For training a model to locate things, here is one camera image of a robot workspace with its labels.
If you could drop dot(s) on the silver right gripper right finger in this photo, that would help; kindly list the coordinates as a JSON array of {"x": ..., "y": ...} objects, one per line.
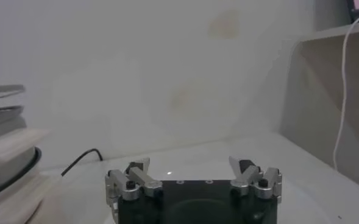
[{"x": 246, "y": 181}]

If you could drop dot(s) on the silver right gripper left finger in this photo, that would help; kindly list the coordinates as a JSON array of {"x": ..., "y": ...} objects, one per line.
[{"x": 142, "y": 181}]

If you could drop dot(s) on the cream electric cooker base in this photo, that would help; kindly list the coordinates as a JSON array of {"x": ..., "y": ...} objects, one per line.
[{"x": 20, "y": 207}]

